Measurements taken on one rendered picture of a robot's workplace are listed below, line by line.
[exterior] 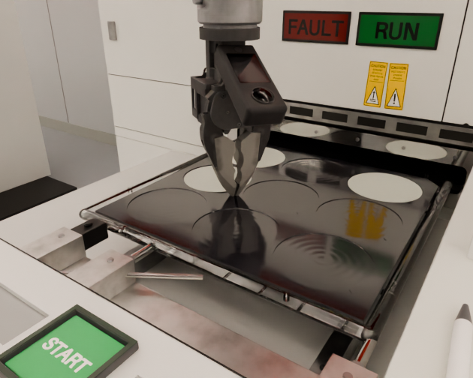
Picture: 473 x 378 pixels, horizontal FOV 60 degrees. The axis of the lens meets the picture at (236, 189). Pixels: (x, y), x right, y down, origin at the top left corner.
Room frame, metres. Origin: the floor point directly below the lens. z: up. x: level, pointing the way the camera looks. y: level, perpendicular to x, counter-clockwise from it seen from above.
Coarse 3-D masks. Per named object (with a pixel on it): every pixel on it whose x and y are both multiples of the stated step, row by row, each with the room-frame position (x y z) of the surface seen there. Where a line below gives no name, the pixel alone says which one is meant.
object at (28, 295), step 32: (0, 256) 0.27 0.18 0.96; (0, 288) 0.23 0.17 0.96; (32, 288) 0.23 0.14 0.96; (64, 288) 0.23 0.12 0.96; (0, 320) 0.20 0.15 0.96; (32, 320) 0.20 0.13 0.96; (128, 320) 0.20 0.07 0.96; (0, 352) 0.17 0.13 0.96; (160, 352) 0.17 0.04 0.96; (192, 352) 0.17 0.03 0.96
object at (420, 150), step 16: (272, 128) 0.74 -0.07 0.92; (288, 128) 0.72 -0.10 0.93; (304, 128) 0.70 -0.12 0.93; (320, 128) 0.69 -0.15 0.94; (336, 128) 0.67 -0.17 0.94; (352, 128) 0.67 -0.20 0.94; (352, 144) 0.65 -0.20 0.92; (368, 144) 0.64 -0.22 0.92; (384, 144) 0.62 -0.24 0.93; (400, 144) 0.61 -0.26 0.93; (416, 144) 0.60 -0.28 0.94; (432, 144) 0.59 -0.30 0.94; (432, 160) 0.58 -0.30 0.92; (448, 160) 0.57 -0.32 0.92; (464, 160) 0.56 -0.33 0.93
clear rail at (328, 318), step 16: (112, 224) 0.42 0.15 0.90; (144, 240) 0.38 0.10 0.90; (160, 240) 0.38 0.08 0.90; (176, 256) 0.36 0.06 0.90; (192, 256) 0.35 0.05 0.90; (208, 272) 0.33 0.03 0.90; (224, 272) 0.32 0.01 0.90; (240, 288) 0.31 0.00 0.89; (256, 288) 0.30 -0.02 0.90; (272, 288) 0.30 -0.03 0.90; (288, 304) 0.28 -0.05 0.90; (304, 304) 0.28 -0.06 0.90; (320, 320) 0.26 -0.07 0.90; (336, 320) 0.26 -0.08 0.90; (352, 320) 0.26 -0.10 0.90; (352, 336) 0.25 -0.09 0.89; (368, 336) 0.24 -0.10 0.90
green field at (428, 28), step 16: (368, 16) 0.66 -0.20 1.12; (384, 16) 0.65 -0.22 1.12; (400, 16) 0.64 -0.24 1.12; (416, 16) 0.62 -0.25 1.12; (432, 16) 0.61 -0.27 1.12; (368, 32) 0.66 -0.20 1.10; (384, 32) 0.65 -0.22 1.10; (400, 32) 0.63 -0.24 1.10; (416, 32) 0.62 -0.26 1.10; (432, 32) 0.61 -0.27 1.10
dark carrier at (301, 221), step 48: (144, 192) 0.51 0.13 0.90; (192, 192) 0.51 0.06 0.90; (288, 192) 0.51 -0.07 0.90; (336, 192) 0.51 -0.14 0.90; (432, 192) 0.51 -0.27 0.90; (192, 240) 0.38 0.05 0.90; (240, 240) 0.39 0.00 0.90; (288, 240) 0.39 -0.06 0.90; (336, 240) 0.39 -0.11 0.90; (384, 240) 0.39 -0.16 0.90; (288, 288) 0.30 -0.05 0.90; (336, 288) 0.30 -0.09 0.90
